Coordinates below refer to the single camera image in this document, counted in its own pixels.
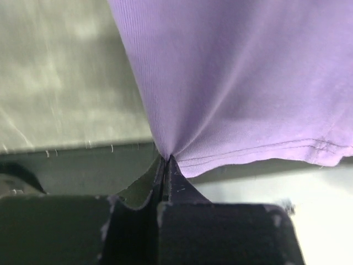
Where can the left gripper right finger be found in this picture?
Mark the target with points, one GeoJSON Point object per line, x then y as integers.
{"type": "Point", "coordinates": [194, 230]}

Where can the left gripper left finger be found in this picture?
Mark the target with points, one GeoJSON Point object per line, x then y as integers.
{"type": "Point", "coordinates": [84, 229]}

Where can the lilac purple t-shirt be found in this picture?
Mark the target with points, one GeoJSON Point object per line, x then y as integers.
{"type": "Point", "coordinates": [233, 82]}

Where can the black base beam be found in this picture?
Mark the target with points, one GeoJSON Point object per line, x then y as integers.
{"type": "Point", "coordinates": [86, 170]}

